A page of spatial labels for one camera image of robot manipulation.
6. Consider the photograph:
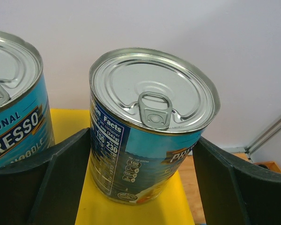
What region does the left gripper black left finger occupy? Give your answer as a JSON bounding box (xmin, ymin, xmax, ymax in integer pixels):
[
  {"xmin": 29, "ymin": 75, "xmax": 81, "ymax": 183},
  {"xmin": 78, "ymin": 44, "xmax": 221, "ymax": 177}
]
[{"xmin": 0, "ymin": 128, "xmax": 91, "ymax": 225}]

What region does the wooden divided organizer tray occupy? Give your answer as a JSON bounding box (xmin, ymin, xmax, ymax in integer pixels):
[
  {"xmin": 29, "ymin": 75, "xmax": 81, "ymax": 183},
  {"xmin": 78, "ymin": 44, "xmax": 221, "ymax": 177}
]
[{"xmin": 254, "ymin": 161, "xmax": 281, "ymax": 173}]

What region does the yellow wooden cabinet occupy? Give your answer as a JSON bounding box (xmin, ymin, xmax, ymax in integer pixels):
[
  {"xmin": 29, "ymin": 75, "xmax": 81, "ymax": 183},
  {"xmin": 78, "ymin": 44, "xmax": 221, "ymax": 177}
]
[{"xmin": 49, "ymin": 108, "xmax": 195, "ymax": 225}]

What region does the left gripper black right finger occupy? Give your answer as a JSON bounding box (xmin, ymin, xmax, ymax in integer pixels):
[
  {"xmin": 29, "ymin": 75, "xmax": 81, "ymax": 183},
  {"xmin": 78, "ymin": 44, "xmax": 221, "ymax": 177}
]
[{"xmin": 193, "ymin": 137, "xmax": 281, "ymax": 225}]

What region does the blue Progresso soup can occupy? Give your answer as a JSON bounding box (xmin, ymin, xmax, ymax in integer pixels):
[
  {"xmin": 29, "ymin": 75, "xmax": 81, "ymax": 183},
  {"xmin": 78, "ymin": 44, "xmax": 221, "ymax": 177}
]
[
  {"xmin": 0, "ymin": 30, "xmax": 55, "ymax": 168},
  {"xmin": 89, "ymin": 47, "xmax": 220, "ymax": 205}
]

